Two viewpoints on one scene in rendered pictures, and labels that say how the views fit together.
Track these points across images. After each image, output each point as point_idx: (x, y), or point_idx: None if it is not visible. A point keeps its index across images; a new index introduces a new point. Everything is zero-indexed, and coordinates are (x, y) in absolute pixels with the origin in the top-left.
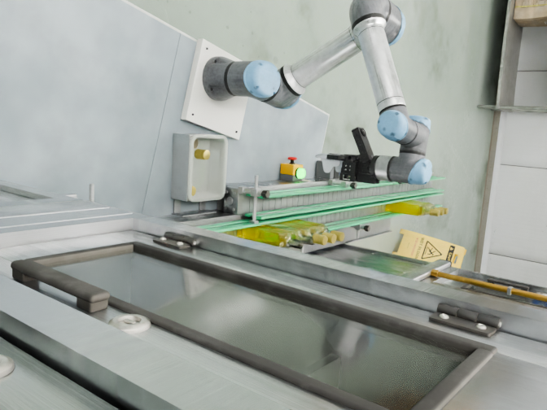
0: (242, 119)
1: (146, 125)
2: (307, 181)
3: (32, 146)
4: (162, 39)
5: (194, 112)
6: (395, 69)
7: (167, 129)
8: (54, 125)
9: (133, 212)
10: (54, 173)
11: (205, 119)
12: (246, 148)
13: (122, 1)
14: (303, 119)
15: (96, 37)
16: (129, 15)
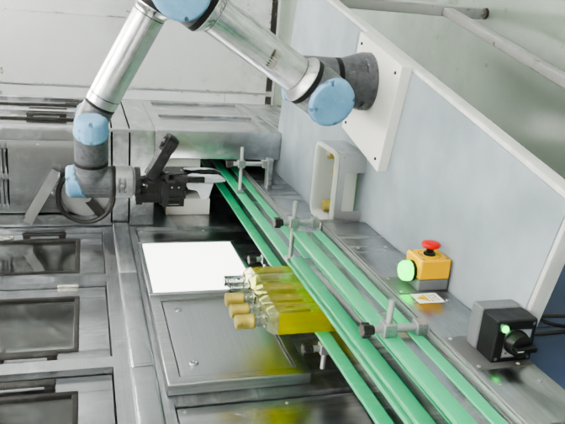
0: (382, 144)
1: (332, 126)
2: (415, 295)
3: (295, 125)
4: (348, 38)
5: (346, 120)
6: (107, 56)
7: (341, 135)
8: (302, 113)
9: (113, 128)
10: (298, 148)
11: (353, 130)
12: (398, 192)
13: (333, 7)
14: (492, 182)
15: (320, 43)
16: (335, 18)
